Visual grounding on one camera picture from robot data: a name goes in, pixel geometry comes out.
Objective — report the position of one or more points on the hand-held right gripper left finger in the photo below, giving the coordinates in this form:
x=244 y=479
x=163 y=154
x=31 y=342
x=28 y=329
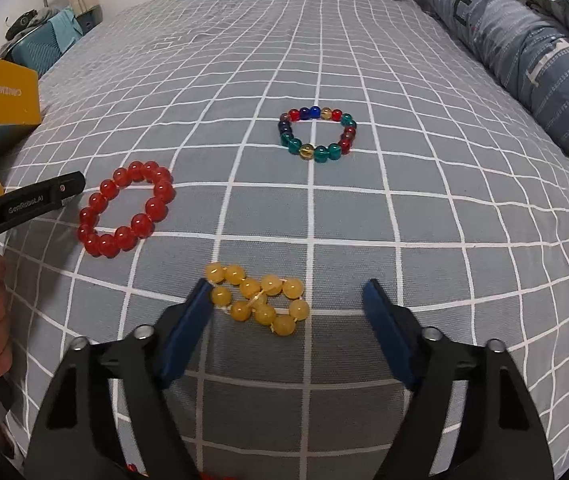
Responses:
x=184 y=332

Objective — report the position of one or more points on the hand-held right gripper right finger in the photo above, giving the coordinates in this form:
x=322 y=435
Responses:
x=389 y=332

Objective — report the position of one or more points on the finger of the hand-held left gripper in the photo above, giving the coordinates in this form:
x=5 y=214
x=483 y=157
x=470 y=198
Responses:
x=24 y=205

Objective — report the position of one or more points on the yellow cardboard box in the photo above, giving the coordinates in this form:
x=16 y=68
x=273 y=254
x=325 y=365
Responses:
x=9 y=95

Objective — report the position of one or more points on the teal fabric bag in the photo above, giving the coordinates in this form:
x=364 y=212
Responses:
x=39 y=45

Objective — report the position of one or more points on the black gadget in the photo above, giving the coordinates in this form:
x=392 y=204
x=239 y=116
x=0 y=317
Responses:
x=24 y=22

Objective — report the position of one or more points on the grey checked bed sheet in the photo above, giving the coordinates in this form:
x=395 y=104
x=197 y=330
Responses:
x=314 y=210

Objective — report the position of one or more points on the blue-grey printed quilt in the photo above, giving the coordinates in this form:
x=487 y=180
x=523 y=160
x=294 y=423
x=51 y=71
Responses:
x=504 y=30

